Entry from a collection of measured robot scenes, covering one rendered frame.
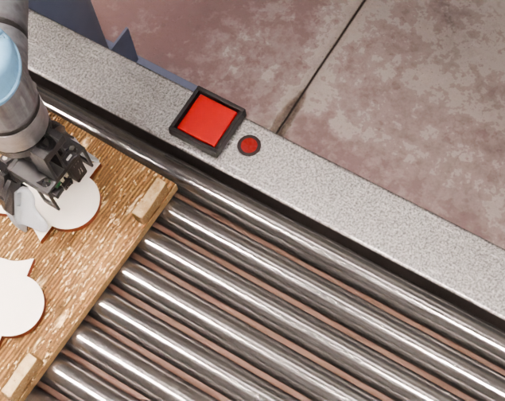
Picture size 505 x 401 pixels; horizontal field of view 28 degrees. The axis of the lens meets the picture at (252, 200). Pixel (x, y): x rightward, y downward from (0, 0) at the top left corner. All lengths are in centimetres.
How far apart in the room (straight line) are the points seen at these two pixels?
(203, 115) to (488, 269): 42
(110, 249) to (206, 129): 21
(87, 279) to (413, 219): 42
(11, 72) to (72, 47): 44
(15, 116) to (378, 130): 143
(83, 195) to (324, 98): 120
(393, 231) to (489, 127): 115
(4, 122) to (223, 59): 147
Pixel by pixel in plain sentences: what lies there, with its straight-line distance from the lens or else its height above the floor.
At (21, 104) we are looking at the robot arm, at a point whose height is 122.
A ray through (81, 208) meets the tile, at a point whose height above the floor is 95.
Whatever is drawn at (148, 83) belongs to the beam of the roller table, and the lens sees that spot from 140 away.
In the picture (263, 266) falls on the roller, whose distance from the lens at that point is 126.
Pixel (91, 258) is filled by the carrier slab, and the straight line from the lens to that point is 128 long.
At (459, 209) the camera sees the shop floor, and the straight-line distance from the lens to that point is 231.
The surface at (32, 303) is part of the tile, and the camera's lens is 126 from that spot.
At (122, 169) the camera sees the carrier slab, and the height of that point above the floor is 94.
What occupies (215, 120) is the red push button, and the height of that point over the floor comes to 93.
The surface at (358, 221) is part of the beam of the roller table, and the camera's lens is 128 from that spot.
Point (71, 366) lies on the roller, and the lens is 126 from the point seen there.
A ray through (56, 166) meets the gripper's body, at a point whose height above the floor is 108.
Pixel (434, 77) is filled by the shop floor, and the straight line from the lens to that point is 245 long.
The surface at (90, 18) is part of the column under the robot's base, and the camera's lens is 206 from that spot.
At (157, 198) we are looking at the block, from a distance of 127.
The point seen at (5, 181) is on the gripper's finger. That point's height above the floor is 105.
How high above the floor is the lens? 210
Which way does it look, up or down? 66 degrees down
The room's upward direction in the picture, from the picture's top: 10 degrees counter-clockwise
